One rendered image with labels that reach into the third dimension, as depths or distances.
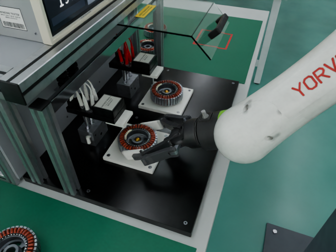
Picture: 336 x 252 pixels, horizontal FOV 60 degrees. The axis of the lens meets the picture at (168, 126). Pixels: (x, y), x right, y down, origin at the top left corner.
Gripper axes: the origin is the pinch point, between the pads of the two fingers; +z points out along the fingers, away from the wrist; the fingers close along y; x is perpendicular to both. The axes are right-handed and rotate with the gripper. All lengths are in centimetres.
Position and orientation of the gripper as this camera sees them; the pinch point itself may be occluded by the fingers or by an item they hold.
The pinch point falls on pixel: (138, 140)
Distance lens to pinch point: 83.3
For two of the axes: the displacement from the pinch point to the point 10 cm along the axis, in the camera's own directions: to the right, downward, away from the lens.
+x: 4.3, 7.5, 5.0
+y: -3.4, 6.4, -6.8
